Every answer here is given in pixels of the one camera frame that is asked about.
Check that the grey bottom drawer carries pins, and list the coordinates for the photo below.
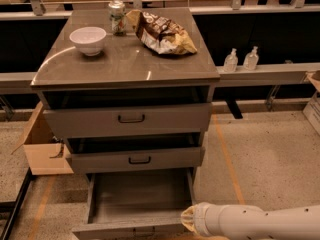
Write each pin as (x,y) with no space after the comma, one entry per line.
(136,205)

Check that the grey drawer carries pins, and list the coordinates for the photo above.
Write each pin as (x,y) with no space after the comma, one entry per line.
(129,121)
(136,205)
(136,160)

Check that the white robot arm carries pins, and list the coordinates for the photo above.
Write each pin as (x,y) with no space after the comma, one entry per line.
(245,222)

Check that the grey drawer cabinet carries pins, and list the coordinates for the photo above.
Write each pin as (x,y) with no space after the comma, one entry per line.
(125,74)

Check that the grey top drawer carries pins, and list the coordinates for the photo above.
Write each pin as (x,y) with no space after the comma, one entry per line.
(129,121)

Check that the grey middle drawer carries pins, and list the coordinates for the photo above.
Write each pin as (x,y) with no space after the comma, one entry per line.
(136,160)

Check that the brown chip bag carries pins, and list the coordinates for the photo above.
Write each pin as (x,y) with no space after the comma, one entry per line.
(160,34)

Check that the left clear sanitizer bottle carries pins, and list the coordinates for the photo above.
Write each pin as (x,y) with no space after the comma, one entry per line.
(231,61)

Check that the clear sanitizer bottle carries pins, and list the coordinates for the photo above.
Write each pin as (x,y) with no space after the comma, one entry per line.
(251,59)
(231,61)

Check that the white bowl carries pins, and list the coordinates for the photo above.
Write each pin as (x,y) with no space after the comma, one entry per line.
(88,40)

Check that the right clear sanitizer bottle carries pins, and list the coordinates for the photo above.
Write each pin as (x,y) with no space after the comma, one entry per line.
(251,59)

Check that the green soda can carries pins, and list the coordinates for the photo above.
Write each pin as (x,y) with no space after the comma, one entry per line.
(117,17)

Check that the cardboard box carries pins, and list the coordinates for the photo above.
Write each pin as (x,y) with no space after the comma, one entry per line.
(45,153)

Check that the white box at right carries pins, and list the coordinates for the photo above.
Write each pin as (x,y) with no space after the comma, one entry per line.
(312,109)

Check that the grey metal rail shelf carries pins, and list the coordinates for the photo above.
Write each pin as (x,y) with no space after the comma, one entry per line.
(269,74)

